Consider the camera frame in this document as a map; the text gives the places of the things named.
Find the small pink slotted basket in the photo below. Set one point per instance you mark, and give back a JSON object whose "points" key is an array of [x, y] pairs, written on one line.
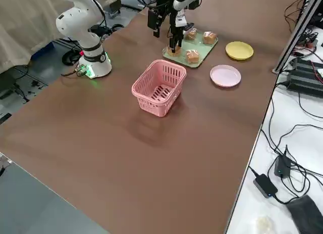
{"points": [[157, 114]]}

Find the yellow round plate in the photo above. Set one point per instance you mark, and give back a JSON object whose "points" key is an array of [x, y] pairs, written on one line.
{"points": [[239, 50]]}

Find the black power brick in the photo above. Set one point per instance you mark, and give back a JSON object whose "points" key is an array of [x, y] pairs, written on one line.
{"points": [[265, 184]]}

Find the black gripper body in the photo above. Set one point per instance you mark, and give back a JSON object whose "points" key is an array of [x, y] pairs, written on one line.
{"points": [[177, 33], [164, 0]]}

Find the beige curtain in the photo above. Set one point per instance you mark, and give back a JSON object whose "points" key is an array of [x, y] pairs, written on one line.
{"points": [[25, 29]]}

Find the black fabric pouch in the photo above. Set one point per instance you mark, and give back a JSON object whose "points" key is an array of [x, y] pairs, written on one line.
{"points": [[305, 213]]}

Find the green rectangular tray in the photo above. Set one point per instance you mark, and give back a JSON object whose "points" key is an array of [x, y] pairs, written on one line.
{"points": [[204, 54]]}

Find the aluminium frame post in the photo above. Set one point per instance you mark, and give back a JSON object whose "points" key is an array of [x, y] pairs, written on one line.
{"points": [[295, 29]]}

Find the black power supply unit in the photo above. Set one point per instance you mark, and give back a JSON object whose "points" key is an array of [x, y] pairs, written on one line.
{"points": [[308, 67], [305, 86]]}

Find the white desk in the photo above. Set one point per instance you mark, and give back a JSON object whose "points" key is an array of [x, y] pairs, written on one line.
{"points": [[310, 153]]}

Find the black plug adapter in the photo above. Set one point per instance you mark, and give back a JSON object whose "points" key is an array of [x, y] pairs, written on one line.
{"points": [[282, 165]]}

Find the pale round snack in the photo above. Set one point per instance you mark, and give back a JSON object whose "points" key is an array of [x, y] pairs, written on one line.
{"points": [[264, 224]]}

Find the blue crate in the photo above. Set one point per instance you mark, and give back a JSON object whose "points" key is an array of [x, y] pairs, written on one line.
{"points": [[43, 50]]}

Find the white round plate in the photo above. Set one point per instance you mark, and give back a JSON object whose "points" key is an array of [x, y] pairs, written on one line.
{"points": [[225, 76]]}

